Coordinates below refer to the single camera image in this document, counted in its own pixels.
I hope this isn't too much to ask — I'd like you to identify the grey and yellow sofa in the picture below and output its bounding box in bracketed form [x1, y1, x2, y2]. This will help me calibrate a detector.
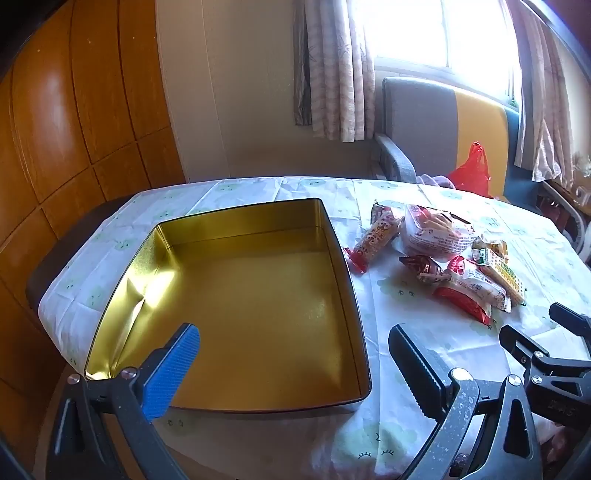
[374, 76, 546, 204]

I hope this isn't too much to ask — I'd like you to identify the red snack packet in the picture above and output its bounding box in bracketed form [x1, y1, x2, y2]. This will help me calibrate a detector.
[431, 284, 494, 329]

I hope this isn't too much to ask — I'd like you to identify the green cracker packet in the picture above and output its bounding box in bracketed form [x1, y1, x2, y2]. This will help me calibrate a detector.
[471, 249, 527, 308]

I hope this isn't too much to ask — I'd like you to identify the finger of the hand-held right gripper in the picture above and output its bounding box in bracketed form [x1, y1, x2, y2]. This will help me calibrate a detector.
[549, 302, 591, 337]
[499, 324, 591, 423]

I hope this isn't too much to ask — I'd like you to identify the gold tin box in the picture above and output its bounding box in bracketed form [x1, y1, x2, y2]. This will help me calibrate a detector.
[83, 198, 372, 413]

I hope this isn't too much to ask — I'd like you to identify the white packet with red label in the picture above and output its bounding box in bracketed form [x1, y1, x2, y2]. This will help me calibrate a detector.
[445, 256, 512, 315]

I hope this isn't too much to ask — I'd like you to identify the round bread packet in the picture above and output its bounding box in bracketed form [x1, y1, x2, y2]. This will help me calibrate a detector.
[399, 203, 476, 261]

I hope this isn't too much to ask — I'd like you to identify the brown foil snack packet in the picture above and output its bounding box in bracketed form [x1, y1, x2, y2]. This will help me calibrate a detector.
[399, 255, 451, 283]

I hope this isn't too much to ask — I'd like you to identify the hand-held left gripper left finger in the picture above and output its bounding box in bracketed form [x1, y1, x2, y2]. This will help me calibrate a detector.
[46, 323, 201, 480]

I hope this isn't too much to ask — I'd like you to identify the window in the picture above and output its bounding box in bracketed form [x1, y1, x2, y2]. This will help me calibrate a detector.
[355, 0, 522, 100]

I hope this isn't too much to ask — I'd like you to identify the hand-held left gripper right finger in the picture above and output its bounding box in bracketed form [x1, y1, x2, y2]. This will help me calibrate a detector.
[388, 324, 543, 480]

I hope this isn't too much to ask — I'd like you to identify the pink patterned curtain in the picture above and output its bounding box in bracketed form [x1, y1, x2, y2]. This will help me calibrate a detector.
[293, 0, 377, 143]
[505, 0, 575, 183]

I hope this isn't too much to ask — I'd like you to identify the long peanut bar packet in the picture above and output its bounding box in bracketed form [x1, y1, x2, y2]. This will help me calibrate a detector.
[344, 200, 400, 275]

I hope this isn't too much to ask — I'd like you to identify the red plastic bag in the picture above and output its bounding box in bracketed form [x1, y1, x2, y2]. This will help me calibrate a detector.
[448, 141, 492, 197]

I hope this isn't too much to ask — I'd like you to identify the pink cloth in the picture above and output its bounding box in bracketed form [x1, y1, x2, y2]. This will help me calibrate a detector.
[416, 173, 458, 189]

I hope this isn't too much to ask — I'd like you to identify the wooden wardrobe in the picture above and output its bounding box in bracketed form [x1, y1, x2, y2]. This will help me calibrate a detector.
[0, 0, 188, 416]

